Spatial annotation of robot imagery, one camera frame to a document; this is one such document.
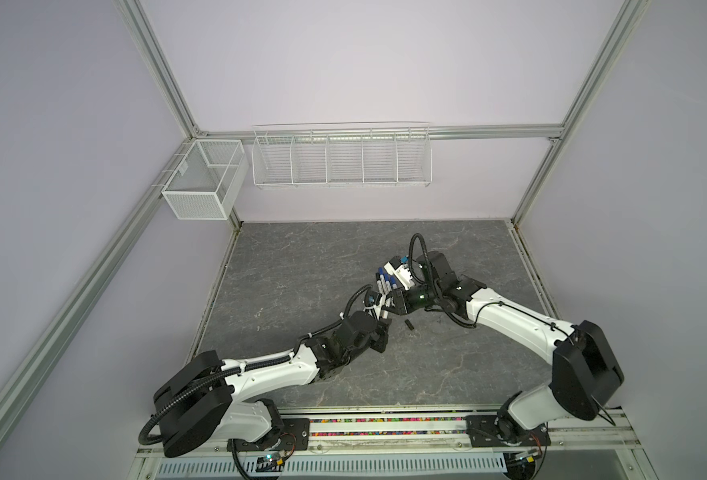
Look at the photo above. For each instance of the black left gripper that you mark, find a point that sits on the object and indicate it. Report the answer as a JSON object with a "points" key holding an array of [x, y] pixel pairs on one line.
{"points": [[381, 333]]}

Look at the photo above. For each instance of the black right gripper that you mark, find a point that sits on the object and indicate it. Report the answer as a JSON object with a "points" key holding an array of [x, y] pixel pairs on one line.
{"points": [[399, 307]]}

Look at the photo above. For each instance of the blue capped white marker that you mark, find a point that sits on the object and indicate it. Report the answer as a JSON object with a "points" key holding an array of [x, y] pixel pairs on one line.
{"points": [[381, 275]]}

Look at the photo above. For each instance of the white marker black tip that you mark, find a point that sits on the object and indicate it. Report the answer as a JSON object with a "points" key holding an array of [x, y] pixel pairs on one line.
{"points": [[379, 284]]}

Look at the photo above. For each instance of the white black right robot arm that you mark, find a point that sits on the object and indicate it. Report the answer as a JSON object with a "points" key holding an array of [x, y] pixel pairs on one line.
{"points": [[585, 373]]}

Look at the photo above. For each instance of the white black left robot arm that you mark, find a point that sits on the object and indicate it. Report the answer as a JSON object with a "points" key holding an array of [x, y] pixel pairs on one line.
{"points": [[211, 396]]}

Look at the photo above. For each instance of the white mesh box basket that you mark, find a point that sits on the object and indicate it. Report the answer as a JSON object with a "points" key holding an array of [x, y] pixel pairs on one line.
{"points": [[207, 180]]}

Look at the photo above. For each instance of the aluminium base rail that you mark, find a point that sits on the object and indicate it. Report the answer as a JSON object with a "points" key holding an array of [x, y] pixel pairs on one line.
{"points": [[442, 428]]}

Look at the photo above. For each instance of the white vented cable duct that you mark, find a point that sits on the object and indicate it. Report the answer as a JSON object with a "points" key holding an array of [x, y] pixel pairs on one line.
{"points": [[351, 466]]}

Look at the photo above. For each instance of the back aluminium frame beam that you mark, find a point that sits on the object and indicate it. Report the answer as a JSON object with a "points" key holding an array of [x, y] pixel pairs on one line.
{"points": [[491, 131]]}

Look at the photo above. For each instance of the aluminium frame beam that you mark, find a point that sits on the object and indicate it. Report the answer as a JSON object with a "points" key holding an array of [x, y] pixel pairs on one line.
{"points": [[491, 131], [31, 374]]}

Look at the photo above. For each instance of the white wire shelf basket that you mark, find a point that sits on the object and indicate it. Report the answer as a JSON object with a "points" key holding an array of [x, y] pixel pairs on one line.
{"points": [[358, 154]]}

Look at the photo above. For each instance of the right aluminium frame post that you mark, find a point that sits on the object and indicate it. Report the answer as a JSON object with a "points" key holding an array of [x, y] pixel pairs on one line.
{"points": [[621, 30]]}

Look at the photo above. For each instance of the left aluminium frame beam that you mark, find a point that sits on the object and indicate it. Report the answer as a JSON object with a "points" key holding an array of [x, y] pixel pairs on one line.
{"points": [[31, 374]]}

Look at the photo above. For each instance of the aluminium corner frame post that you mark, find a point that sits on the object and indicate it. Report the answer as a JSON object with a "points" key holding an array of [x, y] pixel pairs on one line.
{"points": [[138, 24]]}

